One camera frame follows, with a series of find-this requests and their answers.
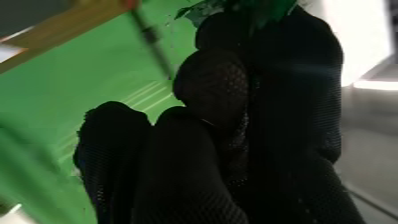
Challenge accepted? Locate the green sprig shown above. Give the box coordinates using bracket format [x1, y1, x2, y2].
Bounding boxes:
[174, 0, 300, 29]

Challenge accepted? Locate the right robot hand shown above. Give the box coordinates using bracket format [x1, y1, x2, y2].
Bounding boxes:
[71, 4, 370, 224]

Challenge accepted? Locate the black stand pole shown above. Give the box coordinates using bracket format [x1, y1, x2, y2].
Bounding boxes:
[126, 0, 176, 81]

